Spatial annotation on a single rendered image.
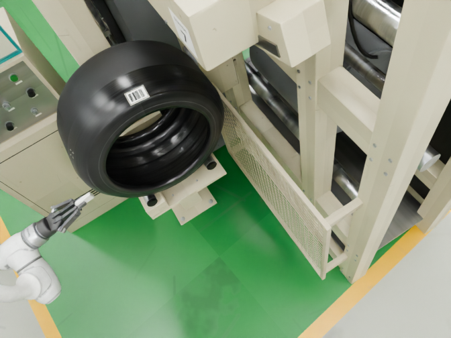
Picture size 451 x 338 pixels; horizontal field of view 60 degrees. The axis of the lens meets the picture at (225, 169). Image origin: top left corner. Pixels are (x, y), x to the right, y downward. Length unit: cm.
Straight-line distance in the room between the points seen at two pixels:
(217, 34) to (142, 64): 48
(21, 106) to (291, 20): 150
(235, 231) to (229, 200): 22
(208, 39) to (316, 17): 21
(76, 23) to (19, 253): 86
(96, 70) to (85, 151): 25
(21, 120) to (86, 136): 89
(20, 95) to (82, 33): 65
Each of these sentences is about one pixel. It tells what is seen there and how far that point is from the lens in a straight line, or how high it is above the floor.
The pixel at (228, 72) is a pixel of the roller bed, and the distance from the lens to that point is 172.
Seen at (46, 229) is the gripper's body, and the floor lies 101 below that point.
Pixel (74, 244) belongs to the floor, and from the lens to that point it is 279.
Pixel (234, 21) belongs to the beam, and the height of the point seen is 172.
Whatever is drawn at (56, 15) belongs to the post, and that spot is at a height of 154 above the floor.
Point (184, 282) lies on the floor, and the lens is 240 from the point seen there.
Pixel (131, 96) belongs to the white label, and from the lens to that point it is 117.
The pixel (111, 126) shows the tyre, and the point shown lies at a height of 139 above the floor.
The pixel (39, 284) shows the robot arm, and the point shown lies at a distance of 163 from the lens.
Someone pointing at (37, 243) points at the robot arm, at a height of 98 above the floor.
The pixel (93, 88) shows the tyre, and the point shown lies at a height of 144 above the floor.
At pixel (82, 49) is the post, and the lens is 147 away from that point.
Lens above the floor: 224
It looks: 59 degrees down
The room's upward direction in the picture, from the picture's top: 22 degrees counter-clockwise
